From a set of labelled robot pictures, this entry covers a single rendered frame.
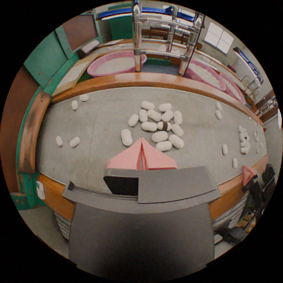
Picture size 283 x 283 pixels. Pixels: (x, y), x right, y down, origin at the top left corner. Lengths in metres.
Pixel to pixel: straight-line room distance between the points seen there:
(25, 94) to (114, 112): 0.40
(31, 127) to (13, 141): 0.11
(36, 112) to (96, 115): 0.26
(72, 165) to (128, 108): 0.21
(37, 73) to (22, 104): 0.14
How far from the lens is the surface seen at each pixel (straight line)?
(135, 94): 0.27
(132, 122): 0.20
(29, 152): 0.38
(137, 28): 0.28
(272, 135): 4.85
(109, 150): 0.21
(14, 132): 0.43
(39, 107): 0.41
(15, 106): 0.44
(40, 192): 0.40
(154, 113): 0.21
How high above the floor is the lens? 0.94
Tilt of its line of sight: 76 degrees down
